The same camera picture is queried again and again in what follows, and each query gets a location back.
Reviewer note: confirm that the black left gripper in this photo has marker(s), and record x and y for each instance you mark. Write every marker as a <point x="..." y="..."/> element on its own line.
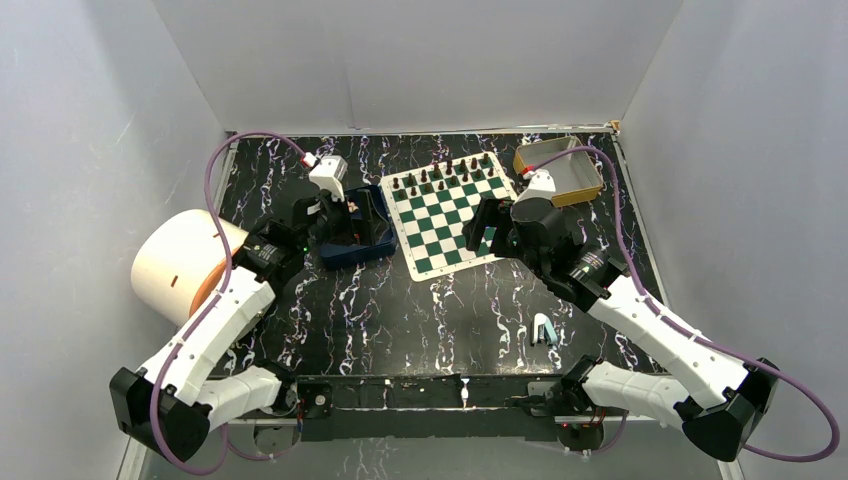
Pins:
<point x="326" y="199"/>

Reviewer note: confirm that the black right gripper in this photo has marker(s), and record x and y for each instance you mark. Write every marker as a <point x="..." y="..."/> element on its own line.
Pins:
<point x="491" y="213"/>

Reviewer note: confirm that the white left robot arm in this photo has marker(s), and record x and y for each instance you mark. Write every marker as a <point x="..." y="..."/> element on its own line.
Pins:
<point x="171" y="403"/>

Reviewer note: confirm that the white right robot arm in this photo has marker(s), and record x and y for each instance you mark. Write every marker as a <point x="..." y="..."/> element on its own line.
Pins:
<point x="715" y="400"/>

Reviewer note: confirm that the green white chess board mat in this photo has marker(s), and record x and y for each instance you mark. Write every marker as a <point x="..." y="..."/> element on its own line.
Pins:
<point x="428" y="226"/>

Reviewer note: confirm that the dark blue tin box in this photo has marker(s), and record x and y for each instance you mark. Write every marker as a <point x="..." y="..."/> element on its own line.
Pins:
<point x="367" y="236"/>

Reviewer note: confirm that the gold tin box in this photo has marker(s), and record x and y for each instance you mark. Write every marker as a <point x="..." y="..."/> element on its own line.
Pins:
<point x="571" y="164"/>

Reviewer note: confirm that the small white blue stapler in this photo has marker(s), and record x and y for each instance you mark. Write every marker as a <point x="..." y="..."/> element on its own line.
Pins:
<point x="543" y="330"/>

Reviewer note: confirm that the white orange cylindrical appliance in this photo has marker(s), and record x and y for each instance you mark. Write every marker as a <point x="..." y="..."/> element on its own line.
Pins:
<point x="177" y="267"/>

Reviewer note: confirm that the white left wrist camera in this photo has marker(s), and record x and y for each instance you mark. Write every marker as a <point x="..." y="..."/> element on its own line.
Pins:
<point x="327" y="173"/>

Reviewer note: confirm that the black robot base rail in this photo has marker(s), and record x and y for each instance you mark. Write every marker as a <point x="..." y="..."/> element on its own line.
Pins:
<point x="523" y="407"/>

